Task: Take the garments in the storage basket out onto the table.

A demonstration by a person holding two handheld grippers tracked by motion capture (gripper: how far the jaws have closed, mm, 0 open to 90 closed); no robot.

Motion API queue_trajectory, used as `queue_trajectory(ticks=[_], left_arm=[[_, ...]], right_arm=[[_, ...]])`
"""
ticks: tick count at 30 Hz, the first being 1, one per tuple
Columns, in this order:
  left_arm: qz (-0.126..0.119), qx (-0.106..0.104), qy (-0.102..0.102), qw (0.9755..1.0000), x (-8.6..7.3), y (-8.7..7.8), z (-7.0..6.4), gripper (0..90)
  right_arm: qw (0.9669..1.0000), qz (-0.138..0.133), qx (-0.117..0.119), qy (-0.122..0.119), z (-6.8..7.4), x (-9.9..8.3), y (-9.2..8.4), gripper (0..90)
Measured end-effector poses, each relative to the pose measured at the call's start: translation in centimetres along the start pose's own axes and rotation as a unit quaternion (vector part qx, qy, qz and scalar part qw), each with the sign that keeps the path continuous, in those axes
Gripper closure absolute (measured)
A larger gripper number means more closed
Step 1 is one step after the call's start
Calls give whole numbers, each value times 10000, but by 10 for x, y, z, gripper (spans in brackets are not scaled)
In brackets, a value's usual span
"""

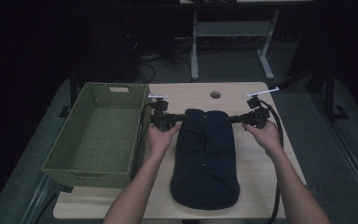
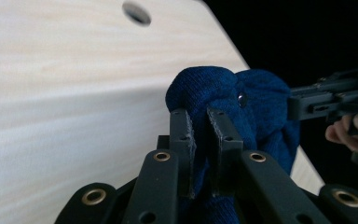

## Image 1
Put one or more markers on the green woven basket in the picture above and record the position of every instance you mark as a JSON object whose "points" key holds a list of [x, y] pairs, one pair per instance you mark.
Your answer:
{"points": [[99, 137]]}

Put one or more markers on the person's left hand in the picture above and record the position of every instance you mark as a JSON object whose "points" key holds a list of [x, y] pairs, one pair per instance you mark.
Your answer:
{"points": [[160, 140]]}

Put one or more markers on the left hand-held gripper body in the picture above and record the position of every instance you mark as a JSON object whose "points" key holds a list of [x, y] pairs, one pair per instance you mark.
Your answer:
{"points": [[161, 119]]}

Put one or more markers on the dark computer tower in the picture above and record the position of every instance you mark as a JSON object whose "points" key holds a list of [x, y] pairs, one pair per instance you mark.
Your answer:
{"points": [[112, 46]]}

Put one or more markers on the black metal stand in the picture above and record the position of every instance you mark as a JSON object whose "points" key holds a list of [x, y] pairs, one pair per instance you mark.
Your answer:
{"points": [[73, 93], [330, 93]]}

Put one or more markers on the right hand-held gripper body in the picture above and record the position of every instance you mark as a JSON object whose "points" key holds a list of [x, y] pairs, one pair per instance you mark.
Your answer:
{"points": [[258, 116]]}

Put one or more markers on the person's right hand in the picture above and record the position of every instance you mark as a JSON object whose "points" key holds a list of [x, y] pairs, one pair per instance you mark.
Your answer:
{"points": [[267, 138]]}

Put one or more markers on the aluminium floor rail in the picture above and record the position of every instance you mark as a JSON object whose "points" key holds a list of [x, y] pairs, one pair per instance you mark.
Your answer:
{"points": [[37, 199], [351, 155]]}

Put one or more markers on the grey metal desk frame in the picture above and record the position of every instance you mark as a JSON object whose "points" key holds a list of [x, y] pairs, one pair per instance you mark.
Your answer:
{"points": [[230, 29]]}

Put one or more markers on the dark navy garment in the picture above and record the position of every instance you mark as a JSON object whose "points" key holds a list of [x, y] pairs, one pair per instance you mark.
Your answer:
{"points": [[205, 161]]}

